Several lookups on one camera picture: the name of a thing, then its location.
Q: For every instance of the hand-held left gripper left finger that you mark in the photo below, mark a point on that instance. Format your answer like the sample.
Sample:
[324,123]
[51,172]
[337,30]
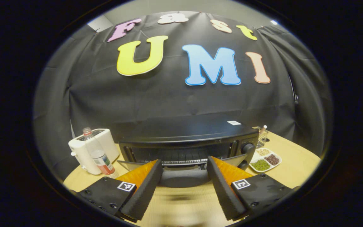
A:
[143,195]

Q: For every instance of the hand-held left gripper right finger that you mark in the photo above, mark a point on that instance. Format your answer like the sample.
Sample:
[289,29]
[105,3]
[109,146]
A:
[224,192]

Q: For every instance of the black electric oven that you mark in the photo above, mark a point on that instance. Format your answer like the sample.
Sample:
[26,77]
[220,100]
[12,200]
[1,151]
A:
[184,129]

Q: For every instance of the metal oven rack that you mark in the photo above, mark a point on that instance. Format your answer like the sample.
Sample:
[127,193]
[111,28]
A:
[184,162]

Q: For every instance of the green mung beans heap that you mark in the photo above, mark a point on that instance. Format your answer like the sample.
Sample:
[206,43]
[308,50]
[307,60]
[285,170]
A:
[260,165]

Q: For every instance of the white divided dish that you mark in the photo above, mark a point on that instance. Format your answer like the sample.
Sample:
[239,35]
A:
[265,160]

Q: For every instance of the clear plastic bottle red label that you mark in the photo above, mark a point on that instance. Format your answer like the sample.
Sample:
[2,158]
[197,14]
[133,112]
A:
[101,160]

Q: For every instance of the pale soybeans heap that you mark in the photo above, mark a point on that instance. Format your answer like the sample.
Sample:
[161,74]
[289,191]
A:
[263,152]

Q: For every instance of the dark red beans heap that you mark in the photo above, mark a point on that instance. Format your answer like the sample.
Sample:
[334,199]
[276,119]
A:
[272,159]

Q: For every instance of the white toaster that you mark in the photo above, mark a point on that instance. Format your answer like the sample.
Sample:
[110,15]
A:
[109,142]

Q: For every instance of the black backdrop cloth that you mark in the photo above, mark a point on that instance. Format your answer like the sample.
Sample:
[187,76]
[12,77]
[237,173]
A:
[169,101]

